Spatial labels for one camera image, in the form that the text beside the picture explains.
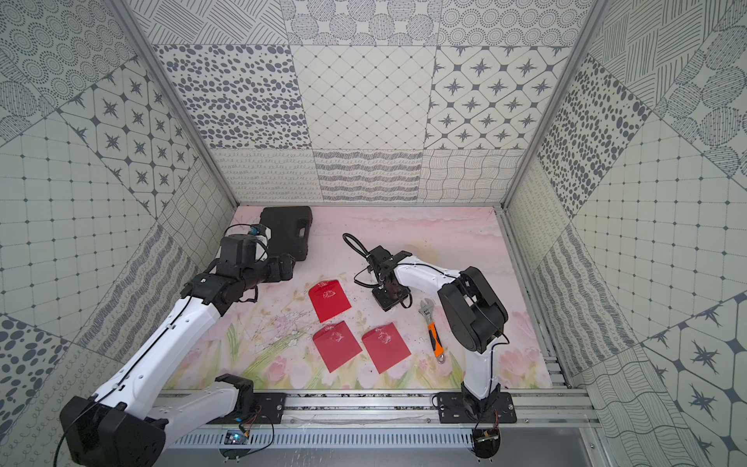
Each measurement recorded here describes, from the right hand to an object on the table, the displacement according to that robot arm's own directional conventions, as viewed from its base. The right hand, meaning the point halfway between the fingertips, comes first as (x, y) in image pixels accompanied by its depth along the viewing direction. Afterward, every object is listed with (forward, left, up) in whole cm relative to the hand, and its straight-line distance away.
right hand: (392, 305), depth 91 cm
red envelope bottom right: (-13, +2, -2) cm, 13 cm away
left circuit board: (-35, +40, -3) cm, 53 cm away
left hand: (+3, +29, +21) cm, 36 cm away
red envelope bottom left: (-12, +17, -2) cm, 21 cm away
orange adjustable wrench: (0, -11, -2) cm, 11 cm away
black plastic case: (+28, +39, +5) cm, 48 cm away
